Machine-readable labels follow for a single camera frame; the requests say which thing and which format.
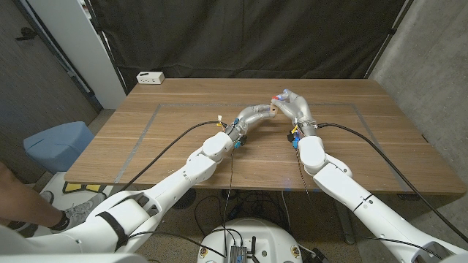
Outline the person's bare leg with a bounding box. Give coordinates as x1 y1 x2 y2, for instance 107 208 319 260
0 162 66 229

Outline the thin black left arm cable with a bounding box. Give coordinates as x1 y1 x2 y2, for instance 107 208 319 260
127 148 235 256

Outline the grey finned module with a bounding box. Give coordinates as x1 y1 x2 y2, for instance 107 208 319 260
229 245 248 263

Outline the white floor cable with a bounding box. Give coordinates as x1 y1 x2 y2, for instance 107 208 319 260
280 190 293 235

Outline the black floor cable bundle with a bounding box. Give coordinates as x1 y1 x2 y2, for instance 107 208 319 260
193 188 292 238

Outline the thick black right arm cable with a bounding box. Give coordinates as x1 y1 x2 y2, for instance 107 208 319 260
316 123 468 244

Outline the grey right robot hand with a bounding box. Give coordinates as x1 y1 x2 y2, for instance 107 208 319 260
271 88 318 137

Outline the white floor board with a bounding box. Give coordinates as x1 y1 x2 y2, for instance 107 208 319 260
38 171 110 205

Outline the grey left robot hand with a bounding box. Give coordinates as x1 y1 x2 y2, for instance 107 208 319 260
223 104 277 142

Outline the yellow black floor marker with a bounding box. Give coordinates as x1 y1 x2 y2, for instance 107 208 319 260
61 182 107 194

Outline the black door handle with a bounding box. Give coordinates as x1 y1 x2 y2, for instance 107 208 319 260
15 26 37 41

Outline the blue stool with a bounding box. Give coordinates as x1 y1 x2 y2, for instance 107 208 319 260
23 121 95 175

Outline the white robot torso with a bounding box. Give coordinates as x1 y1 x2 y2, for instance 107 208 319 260
197 218 303 263

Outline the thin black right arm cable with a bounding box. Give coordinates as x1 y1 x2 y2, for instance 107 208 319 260
294 148 443 260

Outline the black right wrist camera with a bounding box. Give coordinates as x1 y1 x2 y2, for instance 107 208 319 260
287 129 301 150

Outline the black round floor fan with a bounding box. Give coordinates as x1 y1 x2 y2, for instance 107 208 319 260
170 187 197 210

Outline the black white sneaker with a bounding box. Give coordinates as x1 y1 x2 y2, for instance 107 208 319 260
7 221 39 237

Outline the grey table leg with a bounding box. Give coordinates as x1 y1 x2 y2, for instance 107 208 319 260
334 204 356 245

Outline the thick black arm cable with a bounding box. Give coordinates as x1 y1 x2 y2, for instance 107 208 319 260
120 121 224 191
316 123 468 244

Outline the black backdrop curtain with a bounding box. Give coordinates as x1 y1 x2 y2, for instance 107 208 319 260
89 0 407 94

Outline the black backdrop stand pole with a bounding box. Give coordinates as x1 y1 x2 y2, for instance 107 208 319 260
363 0 416 80
82 0 129 96

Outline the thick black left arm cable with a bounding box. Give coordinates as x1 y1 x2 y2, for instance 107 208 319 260
120 121 224 191

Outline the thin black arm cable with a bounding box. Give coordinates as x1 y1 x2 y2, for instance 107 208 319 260
127 148 235 256
294 148 443 260

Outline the white power strip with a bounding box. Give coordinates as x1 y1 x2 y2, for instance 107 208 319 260
136 71 165 85

